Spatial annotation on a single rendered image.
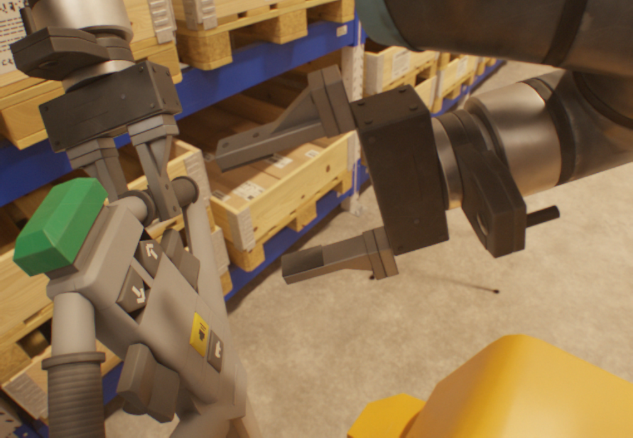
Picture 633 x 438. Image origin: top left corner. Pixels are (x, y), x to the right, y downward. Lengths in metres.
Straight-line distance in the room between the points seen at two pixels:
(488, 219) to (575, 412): 0.64
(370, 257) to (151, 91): 0.26
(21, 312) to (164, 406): 0.93
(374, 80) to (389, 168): 1.85
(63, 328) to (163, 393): 0.10
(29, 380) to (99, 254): 1.10
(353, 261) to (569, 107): 0.21
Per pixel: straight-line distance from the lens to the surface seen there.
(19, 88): 1.06
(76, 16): 0.44
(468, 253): 2.33
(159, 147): 0.43
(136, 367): 0.35
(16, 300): 1.24
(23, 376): 1.40
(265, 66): 1.53
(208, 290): 0.51
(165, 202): 0.42
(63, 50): 0.39
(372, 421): 1.36
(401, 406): 1.37
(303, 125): 0.28
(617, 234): 2.89
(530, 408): 0.84
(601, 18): 0.24
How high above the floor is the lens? 1.59
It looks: 37 degrees down
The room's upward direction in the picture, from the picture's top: 1 degrees counter-clockwise
